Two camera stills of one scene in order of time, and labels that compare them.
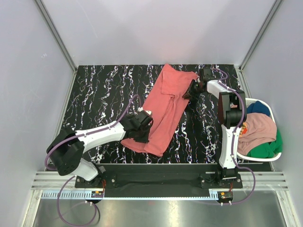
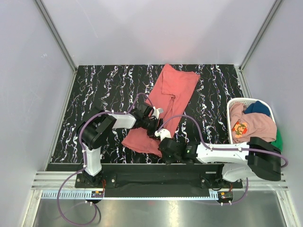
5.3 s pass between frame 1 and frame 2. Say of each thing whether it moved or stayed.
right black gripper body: moved
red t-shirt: stayed
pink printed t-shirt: stayed
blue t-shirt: stayed
